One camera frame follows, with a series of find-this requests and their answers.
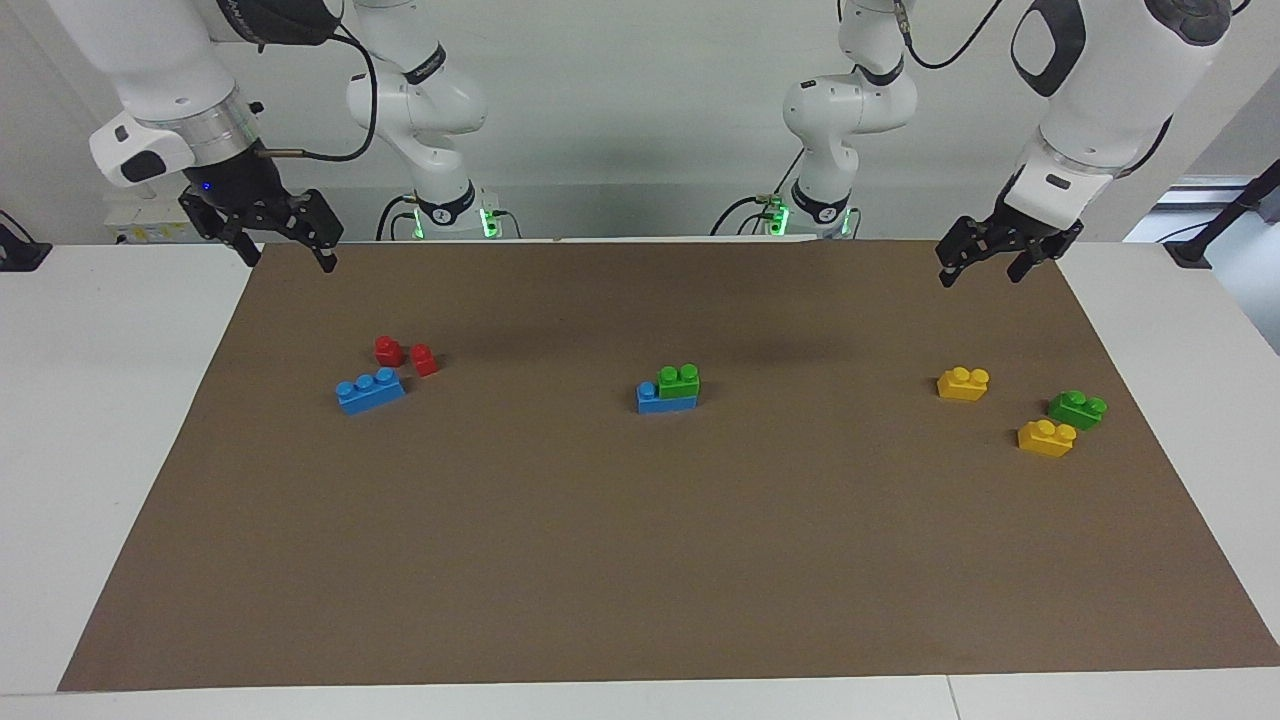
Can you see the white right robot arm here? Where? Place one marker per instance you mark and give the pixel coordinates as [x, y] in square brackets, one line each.
[160, 60]

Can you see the brown paper mat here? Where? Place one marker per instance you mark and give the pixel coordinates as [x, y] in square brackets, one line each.
[640, 550]

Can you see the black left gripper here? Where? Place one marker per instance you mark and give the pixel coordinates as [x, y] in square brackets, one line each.
[1035, 232]

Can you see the white box with yellow label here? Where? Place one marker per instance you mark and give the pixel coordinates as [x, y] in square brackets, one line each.
[150, 225]

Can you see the green two-stud block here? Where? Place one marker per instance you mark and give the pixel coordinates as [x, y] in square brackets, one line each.
[679, 383]
[1077, 410]

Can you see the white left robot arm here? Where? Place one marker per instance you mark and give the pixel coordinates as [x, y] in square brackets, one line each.
[1100, 90]

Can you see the blue three-stud block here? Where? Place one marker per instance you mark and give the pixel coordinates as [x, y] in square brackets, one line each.
[370, 392]
[660, 404]

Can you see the small red block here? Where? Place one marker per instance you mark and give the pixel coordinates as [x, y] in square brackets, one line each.
[424, 360]
[388, 351]

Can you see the black table clamp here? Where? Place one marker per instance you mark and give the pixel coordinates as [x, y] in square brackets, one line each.
[18, 252]

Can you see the yellow two-stud block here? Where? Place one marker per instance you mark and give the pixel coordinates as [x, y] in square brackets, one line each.
[962, 385]
[1045, 439]

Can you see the black stand with clamp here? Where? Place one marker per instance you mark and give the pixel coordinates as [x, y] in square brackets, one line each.
[1225, 215]

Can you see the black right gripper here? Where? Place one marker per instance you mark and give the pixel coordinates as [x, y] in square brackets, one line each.
[235, 185]

